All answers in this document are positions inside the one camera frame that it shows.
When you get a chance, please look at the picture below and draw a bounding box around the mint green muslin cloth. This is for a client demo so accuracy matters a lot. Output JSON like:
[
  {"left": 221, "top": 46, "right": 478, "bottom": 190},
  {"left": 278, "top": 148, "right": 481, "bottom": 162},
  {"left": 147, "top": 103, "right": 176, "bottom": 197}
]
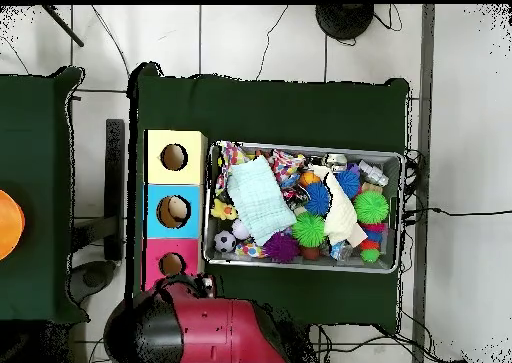
[{"left": 226, "top": 155, "right": 298, "bottom": 247}]

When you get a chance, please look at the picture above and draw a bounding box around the wooden three-hole box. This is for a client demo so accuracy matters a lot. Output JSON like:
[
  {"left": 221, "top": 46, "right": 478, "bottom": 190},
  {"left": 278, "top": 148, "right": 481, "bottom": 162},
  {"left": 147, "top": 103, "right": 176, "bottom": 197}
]
[{"left": 142, "top": 129, "right": 209, "bottom": 293}]

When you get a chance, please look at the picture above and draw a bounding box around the small soccer ball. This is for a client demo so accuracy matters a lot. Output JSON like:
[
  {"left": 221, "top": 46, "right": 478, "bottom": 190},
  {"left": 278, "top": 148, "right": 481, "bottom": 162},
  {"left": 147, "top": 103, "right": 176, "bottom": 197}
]
[{"left": 213, "top": 229, "right": 238, "bottom": 254}]

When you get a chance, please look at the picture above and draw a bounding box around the purple spiky ball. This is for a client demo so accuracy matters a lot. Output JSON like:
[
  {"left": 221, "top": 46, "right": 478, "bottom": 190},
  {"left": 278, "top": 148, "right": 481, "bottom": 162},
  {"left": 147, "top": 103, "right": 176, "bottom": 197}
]
[{"left": 261, "top": 231, "right": 301, "bottom": 264}]

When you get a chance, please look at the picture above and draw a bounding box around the grey oval floor object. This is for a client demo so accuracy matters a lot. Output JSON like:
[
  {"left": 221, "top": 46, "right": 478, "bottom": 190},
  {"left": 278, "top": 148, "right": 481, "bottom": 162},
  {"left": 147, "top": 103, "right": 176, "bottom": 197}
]
[{"left": 65, "top": 259, "right": 118, "bottom": 305}]

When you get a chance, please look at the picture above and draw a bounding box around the green spiky ball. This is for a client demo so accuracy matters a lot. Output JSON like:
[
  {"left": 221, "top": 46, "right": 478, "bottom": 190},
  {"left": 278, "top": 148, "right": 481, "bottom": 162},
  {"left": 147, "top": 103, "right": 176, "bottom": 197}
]
[
  {"left": 353, "top": 189, "right": 390, "bottom": 225},
  {"left": 290, "top": 211, "right": 328, "bottom": 247}
]

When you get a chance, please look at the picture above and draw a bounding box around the polka dot cloth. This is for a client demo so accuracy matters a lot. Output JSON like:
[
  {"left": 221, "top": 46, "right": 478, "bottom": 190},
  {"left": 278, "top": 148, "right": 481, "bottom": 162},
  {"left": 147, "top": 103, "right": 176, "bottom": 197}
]
[
  {"left": 267, "top": 148, "right": 307, "bottom": 188},
  {"left": 214, "top": 140, "right": 251, "bottom": 196}
]

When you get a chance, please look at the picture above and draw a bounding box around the blue spiky ball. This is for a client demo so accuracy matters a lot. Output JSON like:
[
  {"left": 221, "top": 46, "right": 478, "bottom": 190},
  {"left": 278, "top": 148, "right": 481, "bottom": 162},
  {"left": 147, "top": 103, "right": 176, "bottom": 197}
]
[
  {"left": 334, "top": 169, "right": 362, "bottom": 200},
  {"left": 303, "top": 182, "right": 332, "bottom": 217}
]

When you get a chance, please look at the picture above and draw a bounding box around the cream muslin cloth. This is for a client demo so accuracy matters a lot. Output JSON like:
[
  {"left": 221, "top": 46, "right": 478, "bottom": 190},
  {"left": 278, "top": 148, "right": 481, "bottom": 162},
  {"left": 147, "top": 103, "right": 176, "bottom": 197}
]
[{"left": 309, "top": 164, "right": 368, "bottom": 248}]

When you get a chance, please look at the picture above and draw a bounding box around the black upright stand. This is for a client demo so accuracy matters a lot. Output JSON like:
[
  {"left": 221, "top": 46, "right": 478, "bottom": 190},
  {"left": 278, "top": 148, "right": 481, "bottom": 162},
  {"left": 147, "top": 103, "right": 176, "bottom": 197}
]
[{"left": 71, "top": 118, "right": 126, "bottom": 262}]

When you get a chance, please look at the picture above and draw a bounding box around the dark green table cloth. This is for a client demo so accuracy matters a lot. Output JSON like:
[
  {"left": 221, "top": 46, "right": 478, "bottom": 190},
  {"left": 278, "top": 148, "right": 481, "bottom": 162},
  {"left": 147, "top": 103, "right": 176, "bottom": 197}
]
[
  {"left": 125, "top": 61, "right": 411, "bottom": 334},
  {"left": 0, "top": 65, "right": 90, "bottom": 325}
]

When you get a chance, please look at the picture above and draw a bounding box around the orange round object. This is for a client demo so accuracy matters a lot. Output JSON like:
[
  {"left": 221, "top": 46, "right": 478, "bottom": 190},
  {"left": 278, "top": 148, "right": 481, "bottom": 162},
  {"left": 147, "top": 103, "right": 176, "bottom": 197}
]
[{"left": 0, "top": 189, "right": 26, "bottom": 261}]

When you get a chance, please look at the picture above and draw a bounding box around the black tripod leg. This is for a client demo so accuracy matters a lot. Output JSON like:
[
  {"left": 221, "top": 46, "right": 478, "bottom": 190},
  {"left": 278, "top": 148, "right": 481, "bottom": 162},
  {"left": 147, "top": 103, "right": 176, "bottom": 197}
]
[{"left": 41, "top": 4, "right": 86, "bottom": 48}]

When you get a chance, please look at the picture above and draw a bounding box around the black round stand base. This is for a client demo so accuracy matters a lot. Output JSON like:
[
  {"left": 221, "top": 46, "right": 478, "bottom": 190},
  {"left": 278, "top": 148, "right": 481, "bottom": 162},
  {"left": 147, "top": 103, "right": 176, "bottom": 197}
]
[{"left": 314, "top": 4, "right": 376, "bottom": 41}]

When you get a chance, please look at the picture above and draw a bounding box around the silver wire mesh bin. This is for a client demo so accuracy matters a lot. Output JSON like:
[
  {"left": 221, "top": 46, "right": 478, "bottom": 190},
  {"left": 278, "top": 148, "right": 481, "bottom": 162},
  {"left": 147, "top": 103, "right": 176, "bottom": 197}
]
[{"left": 202, "top": 140, "right": 405, "bottom": 275}]

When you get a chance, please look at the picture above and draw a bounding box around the black power cable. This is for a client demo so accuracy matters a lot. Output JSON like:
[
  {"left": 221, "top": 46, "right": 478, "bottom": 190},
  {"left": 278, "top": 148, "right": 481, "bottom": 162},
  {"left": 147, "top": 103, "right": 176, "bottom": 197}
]
[{"left": 401, "top": 205, "right": 512, "bottom": 220}]

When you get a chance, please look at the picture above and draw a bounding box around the thin black cable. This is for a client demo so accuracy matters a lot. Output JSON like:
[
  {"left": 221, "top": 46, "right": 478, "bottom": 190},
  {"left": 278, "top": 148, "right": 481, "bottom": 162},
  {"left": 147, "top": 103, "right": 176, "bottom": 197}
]
[
  {"left": 255, "top": 4, "right": 290, "bottom": 82},
  {"left": 90, "top": 4, "right": 131, "bottom": 78}
]

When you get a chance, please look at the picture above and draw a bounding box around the grey floor cable cover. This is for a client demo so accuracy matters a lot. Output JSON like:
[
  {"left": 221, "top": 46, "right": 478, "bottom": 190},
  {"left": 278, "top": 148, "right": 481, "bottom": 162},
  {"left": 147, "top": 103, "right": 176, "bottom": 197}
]
[{"left": 411, "top": 4, "right": 436, "bottom": 363}]

